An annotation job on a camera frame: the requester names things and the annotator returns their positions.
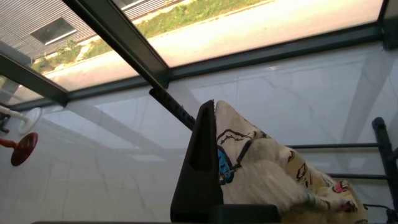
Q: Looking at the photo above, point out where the white pole with round base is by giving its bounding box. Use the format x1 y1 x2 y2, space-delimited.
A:
0 105 43 136

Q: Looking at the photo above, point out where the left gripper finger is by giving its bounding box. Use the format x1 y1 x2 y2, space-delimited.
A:
170 99 224 223

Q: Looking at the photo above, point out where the black clothes rack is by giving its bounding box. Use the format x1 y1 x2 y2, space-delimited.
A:
148 87 398 224

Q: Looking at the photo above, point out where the cream printed garment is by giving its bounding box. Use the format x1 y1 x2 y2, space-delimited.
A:
214 100 369 224

